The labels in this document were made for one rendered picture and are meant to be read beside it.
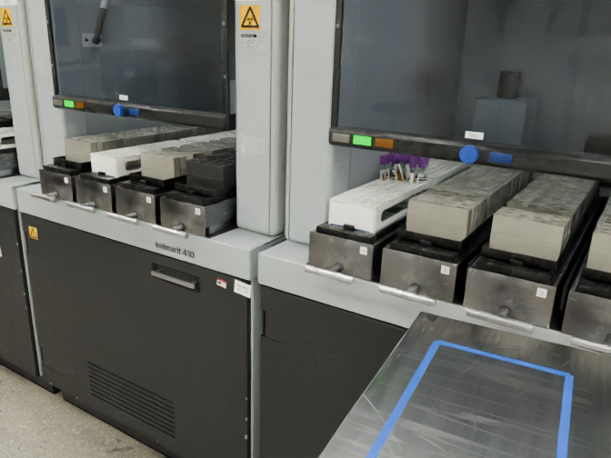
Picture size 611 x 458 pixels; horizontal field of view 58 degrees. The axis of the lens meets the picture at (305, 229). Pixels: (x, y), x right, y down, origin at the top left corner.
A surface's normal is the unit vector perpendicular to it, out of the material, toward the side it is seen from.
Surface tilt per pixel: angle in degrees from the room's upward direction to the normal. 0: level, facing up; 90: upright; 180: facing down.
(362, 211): 90
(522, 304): 90
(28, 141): 90
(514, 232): 90
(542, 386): 0
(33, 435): 0
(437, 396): 0
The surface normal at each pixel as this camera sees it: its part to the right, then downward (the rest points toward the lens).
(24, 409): 0.03, -0.95
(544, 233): -0.54, 0.25
